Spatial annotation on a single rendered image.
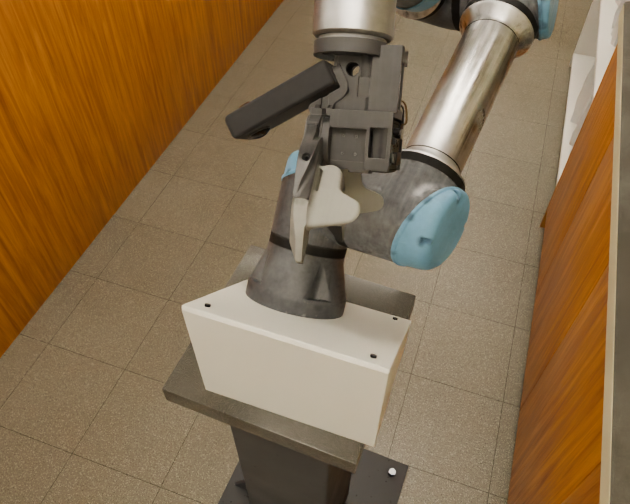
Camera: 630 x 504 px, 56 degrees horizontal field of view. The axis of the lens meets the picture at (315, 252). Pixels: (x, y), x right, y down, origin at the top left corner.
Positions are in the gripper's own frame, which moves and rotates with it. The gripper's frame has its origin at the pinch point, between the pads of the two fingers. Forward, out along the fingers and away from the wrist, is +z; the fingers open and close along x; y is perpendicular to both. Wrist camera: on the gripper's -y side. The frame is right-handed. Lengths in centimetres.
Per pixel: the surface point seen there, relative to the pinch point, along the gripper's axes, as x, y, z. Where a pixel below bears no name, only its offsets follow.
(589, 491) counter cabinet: 45, 38, 43
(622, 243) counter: 66, 41, 3
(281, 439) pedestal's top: 21.8, -9.2, 32.8
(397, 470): 108, 0, 82
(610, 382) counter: 43, 38, 23
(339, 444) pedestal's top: 22.3, -0.4, 31.9
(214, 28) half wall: 219, -121, -64
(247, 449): 44, -23, 49
